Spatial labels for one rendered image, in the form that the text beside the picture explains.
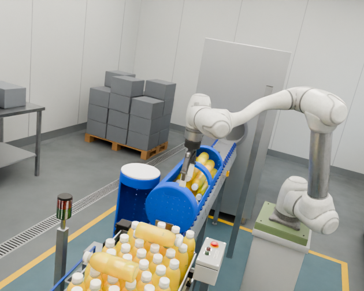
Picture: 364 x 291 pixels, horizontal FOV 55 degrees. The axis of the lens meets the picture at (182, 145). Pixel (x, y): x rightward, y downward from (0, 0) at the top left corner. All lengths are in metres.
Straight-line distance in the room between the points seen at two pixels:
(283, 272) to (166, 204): 0.80
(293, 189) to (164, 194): 0.72
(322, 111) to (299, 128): 5.28
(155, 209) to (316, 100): 0.99
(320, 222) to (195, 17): 5.89
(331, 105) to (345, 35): 5.20
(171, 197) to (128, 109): 3.86
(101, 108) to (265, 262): 4.29
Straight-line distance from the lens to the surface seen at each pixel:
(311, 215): 1.95
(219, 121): 1.38
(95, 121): 6.03
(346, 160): 7.05
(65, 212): 1.61
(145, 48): 7.75
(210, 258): 1.60
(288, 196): 2.09
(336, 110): 1.66
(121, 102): 5.69
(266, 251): 2.19
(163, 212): 1.93
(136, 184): 2.41
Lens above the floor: 2.00
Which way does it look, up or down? 17 degrees down
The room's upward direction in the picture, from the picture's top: 10 degrees clockwise
